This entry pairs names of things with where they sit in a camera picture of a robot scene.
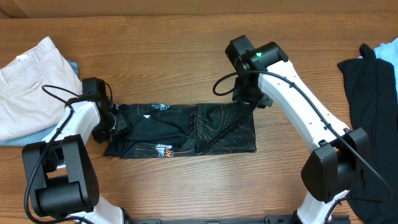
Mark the light blue garment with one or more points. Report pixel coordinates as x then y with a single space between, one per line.
386 52

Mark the black garment pile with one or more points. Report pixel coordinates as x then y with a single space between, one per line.
370 89

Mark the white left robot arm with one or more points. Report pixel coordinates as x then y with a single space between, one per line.
61 180

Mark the beige folded trousers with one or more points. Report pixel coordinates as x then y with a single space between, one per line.
25 107

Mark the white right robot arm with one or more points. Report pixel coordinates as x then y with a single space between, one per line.
335 165

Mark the blue folded jeans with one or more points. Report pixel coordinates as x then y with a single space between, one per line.
28 139

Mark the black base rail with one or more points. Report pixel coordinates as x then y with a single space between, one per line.
233 219

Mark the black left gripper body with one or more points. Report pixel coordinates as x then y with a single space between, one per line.
114 125

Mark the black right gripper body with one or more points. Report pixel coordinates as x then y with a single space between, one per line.
250 94

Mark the black printed cycling jersey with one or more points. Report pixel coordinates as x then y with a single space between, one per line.
162 131

